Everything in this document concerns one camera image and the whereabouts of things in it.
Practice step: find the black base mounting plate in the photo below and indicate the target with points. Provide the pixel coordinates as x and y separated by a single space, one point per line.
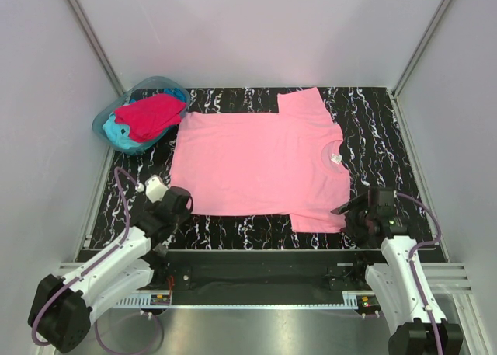
262 277

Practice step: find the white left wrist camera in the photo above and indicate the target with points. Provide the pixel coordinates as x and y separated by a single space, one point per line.
153 188

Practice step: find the teal blue t shirt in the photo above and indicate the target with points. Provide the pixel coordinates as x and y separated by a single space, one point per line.
117 134

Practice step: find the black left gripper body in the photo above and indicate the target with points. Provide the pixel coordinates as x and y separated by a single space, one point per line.
182 217

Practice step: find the pink t shirt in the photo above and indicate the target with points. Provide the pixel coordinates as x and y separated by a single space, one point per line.
288 162

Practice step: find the left aluminium corner post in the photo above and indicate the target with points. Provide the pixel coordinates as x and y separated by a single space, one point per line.
89 33

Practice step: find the magenta t shirt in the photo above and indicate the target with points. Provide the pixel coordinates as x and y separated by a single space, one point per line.
148 118

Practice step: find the white slotted cable duct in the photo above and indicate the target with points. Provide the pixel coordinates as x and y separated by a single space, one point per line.
145 300

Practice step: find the aluminium front rail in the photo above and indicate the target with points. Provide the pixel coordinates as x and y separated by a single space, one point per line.
447 278

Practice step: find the aluminium corner post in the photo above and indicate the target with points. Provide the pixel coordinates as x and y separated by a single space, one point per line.
422 45
89 33

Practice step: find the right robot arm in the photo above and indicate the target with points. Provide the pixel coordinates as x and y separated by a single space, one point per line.
416 322

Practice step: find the right aluminium corner post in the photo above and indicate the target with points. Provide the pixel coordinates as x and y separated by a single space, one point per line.
422 45

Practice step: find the translucent blue plastic basket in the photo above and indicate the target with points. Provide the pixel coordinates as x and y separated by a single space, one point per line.
146 88

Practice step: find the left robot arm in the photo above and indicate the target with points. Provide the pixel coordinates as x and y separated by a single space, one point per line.
65 308

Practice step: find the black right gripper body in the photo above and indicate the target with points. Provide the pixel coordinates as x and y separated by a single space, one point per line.
357 223

